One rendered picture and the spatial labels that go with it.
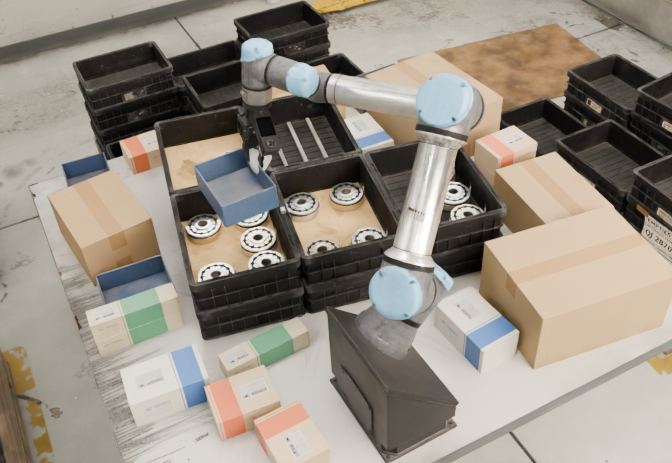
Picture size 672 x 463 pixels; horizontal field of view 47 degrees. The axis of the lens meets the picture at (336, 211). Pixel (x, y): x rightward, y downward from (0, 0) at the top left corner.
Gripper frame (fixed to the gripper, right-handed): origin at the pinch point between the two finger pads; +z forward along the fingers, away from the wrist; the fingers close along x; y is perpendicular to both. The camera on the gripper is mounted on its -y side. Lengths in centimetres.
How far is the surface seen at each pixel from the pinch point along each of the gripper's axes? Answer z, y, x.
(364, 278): 28.9, -20.5, -23.0
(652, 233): 54, -16, -146
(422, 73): 12, 52, -83
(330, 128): 24, 47, -45
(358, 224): 25.4, -2.2, -30.2
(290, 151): 26, 41, -27
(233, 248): 29.7, 6.0, 5.9
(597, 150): 54, 36, -166
